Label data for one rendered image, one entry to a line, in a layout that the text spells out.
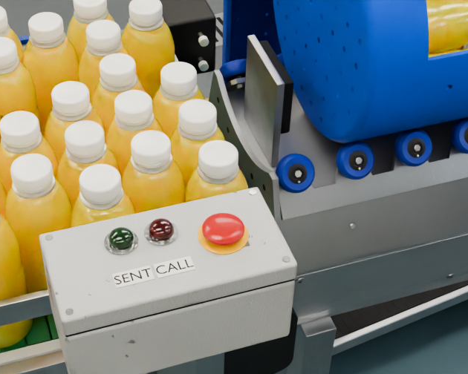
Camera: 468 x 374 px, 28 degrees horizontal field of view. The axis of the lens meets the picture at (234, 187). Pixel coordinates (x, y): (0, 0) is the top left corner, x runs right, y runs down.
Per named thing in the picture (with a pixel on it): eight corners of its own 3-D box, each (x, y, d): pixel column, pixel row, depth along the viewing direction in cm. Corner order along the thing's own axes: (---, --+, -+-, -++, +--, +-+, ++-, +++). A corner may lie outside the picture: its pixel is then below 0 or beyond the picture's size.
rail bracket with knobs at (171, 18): (220, 87, 127) (221, 24, 120) (169, 97, 126) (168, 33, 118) (198, 47, 134) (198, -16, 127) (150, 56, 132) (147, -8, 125)
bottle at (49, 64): (90, 153, 117) (78, 46, 105) (36, 159, 116) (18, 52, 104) (85, 120, 121) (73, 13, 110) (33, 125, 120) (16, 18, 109)
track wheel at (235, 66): (259, 69, 118) (255, 53, 118) (225, 75, 117) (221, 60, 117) (250, 78, 122) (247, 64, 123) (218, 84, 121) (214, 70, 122)
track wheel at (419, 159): (431, 125, 109) (423, 125, 111) (397, 132, 108) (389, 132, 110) (437, 162, 110) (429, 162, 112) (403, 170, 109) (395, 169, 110)
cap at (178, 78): (203, 83, 101) (203, 70, 100) (180, 101, 99) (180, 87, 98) (177, 70, 103) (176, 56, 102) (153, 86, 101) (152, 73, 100)
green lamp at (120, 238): (137, 248, 79) (137, 239, 78) (111, 254, 78) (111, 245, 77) (131, 231, 80) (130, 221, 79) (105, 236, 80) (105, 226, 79)
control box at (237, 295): (290, 336, 85) (299, 261, 78) (73, 394, 80) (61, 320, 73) (252, 258, 92) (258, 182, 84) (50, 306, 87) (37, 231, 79)
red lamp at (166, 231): (177, 240, 79) (177, 230, 79) (151, 245, 79) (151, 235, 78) (169, 222, 81) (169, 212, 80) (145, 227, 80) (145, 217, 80)
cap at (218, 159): (195, 154, 93) (195, 141, 92) (234, 151, 94) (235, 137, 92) (200, 181, 90) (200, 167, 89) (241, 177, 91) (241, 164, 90)
